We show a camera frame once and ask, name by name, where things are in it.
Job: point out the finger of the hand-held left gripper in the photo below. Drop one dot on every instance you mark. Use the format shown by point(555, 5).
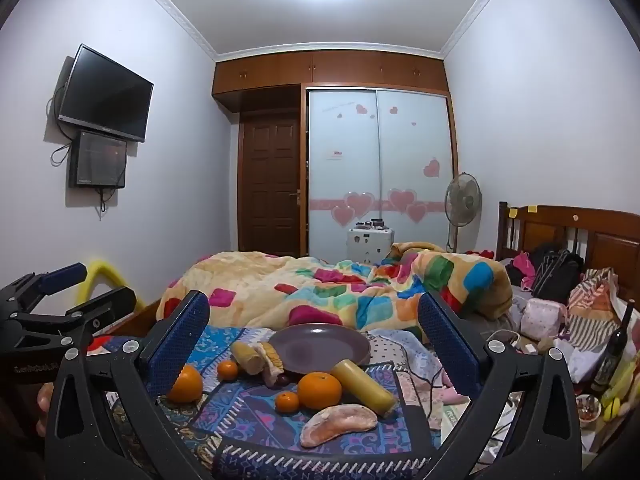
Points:
point(62, 276)
point(107, 305)

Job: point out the yellow green toy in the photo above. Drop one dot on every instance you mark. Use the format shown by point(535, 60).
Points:
point(620, 385)

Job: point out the large orange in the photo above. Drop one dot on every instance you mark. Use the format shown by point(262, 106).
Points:
point(187, 387)
point(320, 390)

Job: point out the pink cloth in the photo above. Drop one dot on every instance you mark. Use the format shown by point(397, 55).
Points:
point(450, 394)

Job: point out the small black wall monitor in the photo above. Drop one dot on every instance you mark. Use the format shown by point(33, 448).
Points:
point(97, 159)

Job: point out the blue patterned quilt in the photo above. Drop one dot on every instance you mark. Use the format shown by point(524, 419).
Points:
point(250, 410)

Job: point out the colourful patchwork blanket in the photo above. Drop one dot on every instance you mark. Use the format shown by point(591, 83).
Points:
point(320, 280)

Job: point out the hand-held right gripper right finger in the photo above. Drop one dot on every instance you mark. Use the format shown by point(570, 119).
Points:
point(445, 350)

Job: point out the magenta clothing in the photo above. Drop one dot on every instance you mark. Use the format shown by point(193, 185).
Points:
point(522, 262)

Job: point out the striped tote bag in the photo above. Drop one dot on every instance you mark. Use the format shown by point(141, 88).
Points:
point(595, 310)

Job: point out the wooden bed headboard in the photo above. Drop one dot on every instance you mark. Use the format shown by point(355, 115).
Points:
point(607, 232)

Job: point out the person's left hand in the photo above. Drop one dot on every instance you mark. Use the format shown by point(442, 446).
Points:
point(44, 405)

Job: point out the brown wooden door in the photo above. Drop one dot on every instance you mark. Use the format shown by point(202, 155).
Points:
point(270, 185)

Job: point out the small snack bowl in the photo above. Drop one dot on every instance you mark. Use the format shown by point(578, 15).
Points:
point(587, 409)

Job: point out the yellow padded rail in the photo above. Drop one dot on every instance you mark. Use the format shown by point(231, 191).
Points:
point(100, 272)

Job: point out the dark wine bottle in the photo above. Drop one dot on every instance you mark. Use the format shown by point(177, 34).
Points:
point(612, 355)

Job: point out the smooth yellow banana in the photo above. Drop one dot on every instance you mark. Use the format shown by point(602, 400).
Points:
point(362, 385)

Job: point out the light blue cloth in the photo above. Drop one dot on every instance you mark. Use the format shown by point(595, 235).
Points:
point(400, 347)

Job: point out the wall-mounted black television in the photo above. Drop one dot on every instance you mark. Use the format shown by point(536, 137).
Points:
point(107, 92)

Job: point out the small tangerine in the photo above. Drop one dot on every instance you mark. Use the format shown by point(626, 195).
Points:
point(227, 370)
point(287, 401)

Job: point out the pink quilted pouch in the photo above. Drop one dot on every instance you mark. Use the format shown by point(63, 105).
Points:
point(542, 317)

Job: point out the standing electric fan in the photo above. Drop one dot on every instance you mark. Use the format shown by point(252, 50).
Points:
point(464, 199)

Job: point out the purple plate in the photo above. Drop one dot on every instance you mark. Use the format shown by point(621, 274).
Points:
point(315, 347)

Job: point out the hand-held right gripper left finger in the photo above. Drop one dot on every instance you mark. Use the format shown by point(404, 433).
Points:
point(185, 340)

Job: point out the peeled pomelo segment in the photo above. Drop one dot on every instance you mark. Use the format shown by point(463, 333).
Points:
point(340, 422)

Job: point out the dark grape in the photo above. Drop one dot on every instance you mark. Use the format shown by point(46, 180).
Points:
point(283, 379)

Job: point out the yellow fruit slice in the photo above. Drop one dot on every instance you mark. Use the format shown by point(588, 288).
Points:
point(247, 355)

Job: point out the wooden wardrobe frame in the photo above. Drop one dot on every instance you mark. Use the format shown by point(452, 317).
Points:
point(325, 67)

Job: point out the peeled banana toy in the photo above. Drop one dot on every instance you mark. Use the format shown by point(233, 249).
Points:
point(272, 367)

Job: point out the white appliance box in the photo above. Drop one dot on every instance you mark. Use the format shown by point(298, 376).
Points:
point(370, 247)

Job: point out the black backpack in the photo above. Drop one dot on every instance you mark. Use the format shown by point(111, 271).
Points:
point(555, 272)

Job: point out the frosted heart-decorated sliding door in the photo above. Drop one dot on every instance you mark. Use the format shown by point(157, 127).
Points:
point(415, 150)
point(342, 160)

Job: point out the cluster of small jars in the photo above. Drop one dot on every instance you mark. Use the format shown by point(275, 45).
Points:
point(370, 224)

